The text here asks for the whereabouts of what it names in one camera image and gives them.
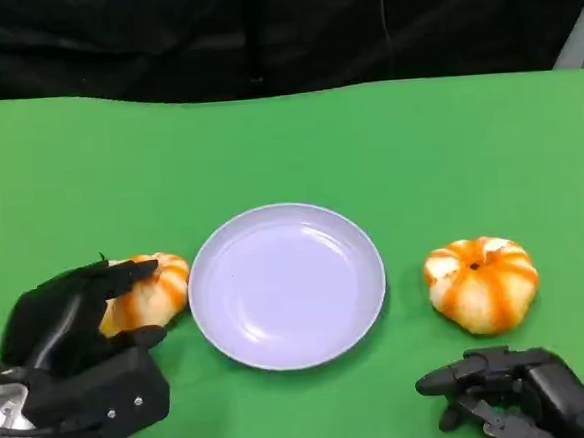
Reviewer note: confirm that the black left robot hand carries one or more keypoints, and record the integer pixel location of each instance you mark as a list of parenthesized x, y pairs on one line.
[(53, 321)]

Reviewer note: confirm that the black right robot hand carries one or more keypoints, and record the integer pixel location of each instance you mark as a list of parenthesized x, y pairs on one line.
[(549, 386)]

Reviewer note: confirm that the orange and white bread roll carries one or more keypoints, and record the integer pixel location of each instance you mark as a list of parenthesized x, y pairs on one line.
[(152, 299), (482, 288)]

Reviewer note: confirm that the lilac plate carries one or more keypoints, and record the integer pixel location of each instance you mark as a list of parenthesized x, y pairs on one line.
[(287, 289)]

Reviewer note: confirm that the green table cloth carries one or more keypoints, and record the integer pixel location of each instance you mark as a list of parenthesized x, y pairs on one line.
[(287, 154)]

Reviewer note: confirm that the black backdrop curtain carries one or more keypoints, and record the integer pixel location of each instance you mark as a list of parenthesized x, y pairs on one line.
[(209, 34)]

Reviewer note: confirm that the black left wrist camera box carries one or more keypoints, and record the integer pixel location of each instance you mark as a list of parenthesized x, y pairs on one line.
[(108, 392)]

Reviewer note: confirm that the grey metal frame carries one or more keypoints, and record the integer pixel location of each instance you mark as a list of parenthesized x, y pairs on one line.
[(580, 41)]

